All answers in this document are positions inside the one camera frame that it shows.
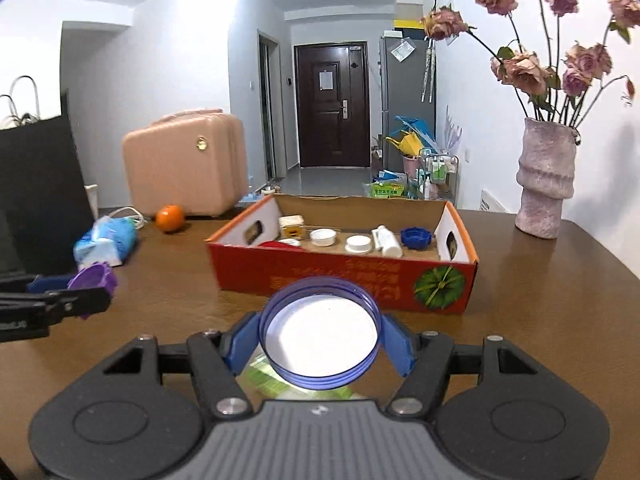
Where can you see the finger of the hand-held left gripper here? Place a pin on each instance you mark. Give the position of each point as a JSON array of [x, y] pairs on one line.
[[75, 302], [45, 284]]

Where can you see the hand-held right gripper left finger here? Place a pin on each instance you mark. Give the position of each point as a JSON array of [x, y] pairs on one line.
[[245, 340]]

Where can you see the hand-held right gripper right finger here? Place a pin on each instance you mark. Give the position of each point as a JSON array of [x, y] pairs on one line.
[[397, 345]]

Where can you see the purple lid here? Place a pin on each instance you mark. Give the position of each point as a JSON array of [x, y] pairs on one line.
[[95, 280]]

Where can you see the blue lid with white liner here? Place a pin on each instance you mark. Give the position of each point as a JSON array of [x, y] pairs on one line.
[[320, 340]]

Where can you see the red cardboard box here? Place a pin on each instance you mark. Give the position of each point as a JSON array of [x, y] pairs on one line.
[[340, 280]]

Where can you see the white and red lint brush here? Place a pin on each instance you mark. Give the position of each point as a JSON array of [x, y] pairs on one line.
[[277, 244]]

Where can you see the white plastic bottle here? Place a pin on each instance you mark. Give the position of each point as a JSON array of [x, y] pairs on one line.
[[386, 242]]

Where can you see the white round lid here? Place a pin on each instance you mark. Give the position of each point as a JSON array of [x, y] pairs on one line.
[[358, 245], [323, 237]]

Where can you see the blue ridged bottle cap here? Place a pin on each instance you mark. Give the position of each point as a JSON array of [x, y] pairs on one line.
[[416, 238]]

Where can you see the white charger cube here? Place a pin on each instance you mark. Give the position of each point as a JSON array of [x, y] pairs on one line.
[[292, 228]]

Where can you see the green packet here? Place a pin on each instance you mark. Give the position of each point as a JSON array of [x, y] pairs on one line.
[[270, 380]]

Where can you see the blue tissue pack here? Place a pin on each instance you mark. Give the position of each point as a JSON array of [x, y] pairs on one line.
[[107, 242]]

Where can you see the black paper bag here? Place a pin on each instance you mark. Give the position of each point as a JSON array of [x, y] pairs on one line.
[[40, 185]]

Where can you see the orange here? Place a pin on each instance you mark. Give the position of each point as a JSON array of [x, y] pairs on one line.
[[170, 218]]

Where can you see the green package on floor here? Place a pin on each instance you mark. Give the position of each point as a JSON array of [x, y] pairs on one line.
[[389, 190]]

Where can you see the trolley with bottles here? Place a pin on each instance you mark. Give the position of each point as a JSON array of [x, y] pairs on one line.
[[437, 175]]

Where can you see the pink suitcase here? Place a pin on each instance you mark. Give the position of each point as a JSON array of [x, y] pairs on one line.
[[185, 165]]

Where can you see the cardboard box on floor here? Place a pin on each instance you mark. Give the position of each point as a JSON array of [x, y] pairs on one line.
[[376, 157]]

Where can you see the yellow watering can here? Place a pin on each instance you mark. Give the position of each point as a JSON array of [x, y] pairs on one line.
[[407, 145]]

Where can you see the blue folding rack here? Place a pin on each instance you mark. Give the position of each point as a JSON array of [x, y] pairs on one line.
[[412, 127]]

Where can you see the pink ceramic vase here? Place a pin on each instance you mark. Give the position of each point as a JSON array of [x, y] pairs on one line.
[[545, 180]]

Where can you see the purple coral ornament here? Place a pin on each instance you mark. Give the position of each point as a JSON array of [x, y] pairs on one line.
[[452, 130]]

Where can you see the side room door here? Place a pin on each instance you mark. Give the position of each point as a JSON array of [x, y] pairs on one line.
[[267, 110]]

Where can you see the dark brown entrance door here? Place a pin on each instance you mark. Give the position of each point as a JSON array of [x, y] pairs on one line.
[[332, 120]]

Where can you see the grey refrigerator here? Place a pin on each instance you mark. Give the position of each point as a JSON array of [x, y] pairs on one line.
[[405, 95]]

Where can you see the paper notice on door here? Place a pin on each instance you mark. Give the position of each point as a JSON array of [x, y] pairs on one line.
[[326, 79]]

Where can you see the white folded umbrella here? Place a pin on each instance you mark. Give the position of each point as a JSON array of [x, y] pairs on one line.
[[429, 70]]

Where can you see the paper sheet on refrigerator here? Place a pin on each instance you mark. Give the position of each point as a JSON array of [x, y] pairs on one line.
[[402, 51]]

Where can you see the dried pink roses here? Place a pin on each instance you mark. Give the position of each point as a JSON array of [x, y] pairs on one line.
[[525, 70]]

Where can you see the yellow and black box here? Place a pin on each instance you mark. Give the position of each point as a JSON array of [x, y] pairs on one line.
[[407, 26]]

